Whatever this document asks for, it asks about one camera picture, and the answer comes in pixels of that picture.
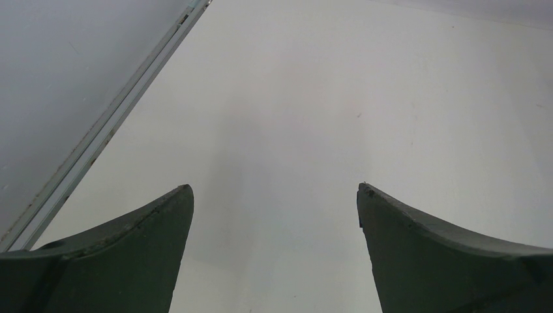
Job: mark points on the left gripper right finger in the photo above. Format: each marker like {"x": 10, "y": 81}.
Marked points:
{"x": 421, "y": 263}

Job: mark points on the aluminium frame left post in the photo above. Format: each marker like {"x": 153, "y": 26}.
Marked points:
{"x": 71, "y": 72}

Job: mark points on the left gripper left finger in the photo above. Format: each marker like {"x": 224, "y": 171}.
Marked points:
{"x": 128, "y": 264}

